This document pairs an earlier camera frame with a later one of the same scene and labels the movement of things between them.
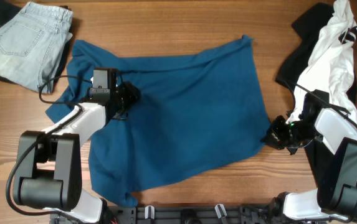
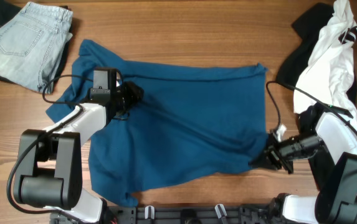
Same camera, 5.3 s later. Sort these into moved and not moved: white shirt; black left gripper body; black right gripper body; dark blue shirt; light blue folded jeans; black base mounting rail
Moved: dark blue shirt; black right gripper body
Not moved: black left gripper body; light blue folded jeans; black base mounting rail; white shirt
